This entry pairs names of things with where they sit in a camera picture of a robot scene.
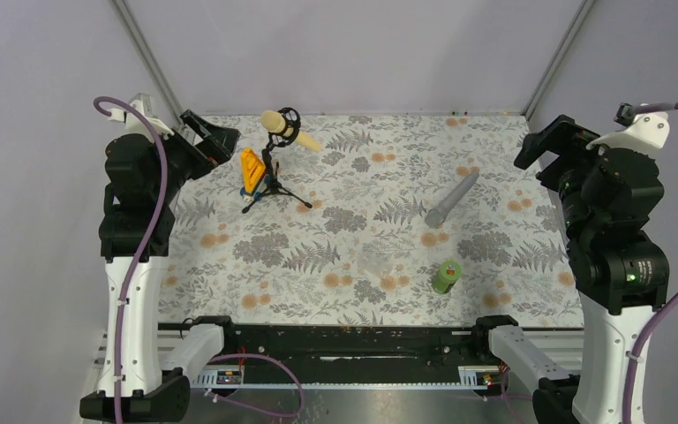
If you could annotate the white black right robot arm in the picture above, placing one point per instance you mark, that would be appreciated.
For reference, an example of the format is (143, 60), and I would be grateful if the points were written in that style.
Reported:
(608, 186)

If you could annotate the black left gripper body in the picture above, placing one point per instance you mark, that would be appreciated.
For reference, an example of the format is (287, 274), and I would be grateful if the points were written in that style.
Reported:
(185, 160)

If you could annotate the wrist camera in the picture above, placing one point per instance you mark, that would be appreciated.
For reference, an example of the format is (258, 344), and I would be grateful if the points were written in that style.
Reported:
(143, 103)
(645, 129)

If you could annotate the grey cylinder tube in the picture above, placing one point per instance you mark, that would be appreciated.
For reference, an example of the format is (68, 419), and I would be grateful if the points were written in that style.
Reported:
(437, 216)

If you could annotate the green pill bottle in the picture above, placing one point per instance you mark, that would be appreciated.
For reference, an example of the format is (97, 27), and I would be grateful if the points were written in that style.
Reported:
(446, 277)

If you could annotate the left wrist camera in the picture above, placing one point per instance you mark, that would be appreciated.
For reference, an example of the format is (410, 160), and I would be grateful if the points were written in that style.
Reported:
(143, 103)

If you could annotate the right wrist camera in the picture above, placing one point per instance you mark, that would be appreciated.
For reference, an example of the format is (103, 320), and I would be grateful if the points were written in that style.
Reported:
(645, 129)

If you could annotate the yellow toy block piece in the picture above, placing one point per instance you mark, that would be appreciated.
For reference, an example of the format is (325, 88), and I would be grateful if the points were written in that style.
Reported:
(253, 172)

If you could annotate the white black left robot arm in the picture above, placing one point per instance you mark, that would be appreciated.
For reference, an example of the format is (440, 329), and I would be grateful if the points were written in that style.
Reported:
(147, 166)

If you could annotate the black tripod microphone stand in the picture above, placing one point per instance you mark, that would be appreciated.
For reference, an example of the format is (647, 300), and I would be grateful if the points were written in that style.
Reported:
(271, 185)

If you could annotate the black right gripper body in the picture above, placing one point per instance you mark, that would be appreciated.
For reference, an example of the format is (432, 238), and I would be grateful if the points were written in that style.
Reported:
(569, 139)

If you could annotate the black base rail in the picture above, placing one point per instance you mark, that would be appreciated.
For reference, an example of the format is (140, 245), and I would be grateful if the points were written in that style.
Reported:
(333, 357)

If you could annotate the cream microphone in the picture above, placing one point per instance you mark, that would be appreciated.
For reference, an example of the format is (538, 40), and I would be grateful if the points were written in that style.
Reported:
(283, 127)

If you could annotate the floral patterned table mat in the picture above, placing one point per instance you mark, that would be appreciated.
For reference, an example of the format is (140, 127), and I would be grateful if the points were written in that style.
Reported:
(363, 254)

